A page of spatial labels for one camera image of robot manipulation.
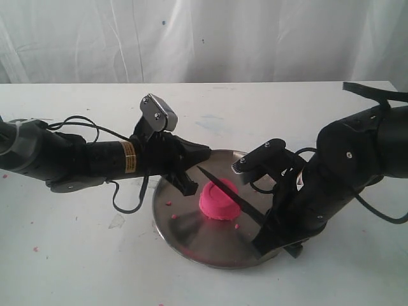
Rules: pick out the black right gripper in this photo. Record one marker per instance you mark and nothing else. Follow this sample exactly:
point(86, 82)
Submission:
point(349, 156)

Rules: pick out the black knife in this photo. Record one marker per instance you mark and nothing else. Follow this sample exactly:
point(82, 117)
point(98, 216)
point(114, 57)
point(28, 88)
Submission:
point(230, 189)

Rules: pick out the white backdrop sheet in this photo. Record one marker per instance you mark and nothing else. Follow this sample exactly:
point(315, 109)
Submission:
point(203, 41)

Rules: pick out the round stainless steel plate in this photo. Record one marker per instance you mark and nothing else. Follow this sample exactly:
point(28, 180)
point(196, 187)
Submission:
point(218, 244)

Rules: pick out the clear tape piece lower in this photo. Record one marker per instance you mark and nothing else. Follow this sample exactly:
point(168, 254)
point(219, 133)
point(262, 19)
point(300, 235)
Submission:
point(117, 222)

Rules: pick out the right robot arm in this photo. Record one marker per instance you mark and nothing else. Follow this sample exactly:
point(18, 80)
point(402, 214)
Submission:
point(394, 141)

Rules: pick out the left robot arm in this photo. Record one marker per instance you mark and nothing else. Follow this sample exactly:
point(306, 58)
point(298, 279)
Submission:
point(67, 163)

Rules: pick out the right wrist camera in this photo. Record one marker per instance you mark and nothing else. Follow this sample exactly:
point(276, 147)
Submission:
point(258, 161)

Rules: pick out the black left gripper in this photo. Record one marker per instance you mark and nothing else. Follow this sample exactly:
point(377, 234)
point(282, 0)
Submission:
point(129, 159)

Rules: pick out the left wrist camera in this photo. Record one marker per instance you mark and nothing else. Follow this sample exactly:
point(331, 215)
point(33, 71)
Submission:
point(158, 114)

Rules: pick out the pink play dough lump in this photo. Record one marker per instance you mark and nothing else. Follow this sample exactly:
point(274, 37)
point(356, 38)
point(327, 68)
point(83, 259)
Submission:
point(217, 205)

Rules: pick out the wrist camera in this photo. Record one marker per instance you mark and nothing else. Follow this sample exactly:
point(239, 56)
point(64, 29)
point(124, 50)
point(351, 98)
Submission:
point(258, 161)
point(158, 114)

